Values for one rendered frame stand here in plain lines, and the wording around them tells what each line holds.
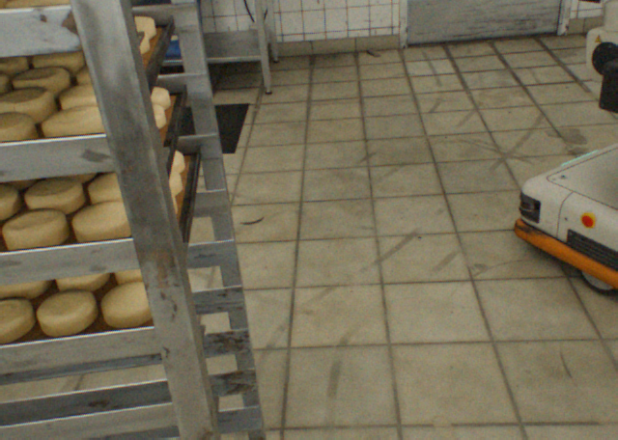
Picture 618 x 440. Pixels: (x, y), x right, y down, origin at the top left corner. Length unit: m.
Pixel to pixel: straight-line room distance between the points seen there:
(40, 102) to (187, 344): 0.24
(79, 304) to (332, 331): 1.46
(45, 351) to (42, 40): 0.27
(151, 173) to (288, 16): 4.18
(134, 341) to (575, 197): 1.79
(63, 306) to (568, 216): 1.79
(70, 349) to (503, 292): 1.76
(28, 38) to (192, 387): 0.30
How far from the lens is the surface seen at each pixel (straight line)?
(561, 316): 2.17
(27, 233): 0.60
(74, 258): 0.56
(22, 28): 0.49
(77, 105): 0.60
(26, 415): 1.29
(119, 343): 0.61
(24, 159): 0.52
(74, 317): 0.64
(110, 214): 0.59
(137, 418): 0.67
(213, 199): 0.99
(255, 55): 3.97
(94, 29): 0.45
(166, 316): 0.54
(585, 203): 2.20
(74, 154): 0.51
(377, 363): 1.95
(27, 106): 0.61
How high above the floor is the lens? 1.33
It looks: 30 degrees down
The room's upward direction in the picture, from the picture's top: 5 degrees counter-clockwise
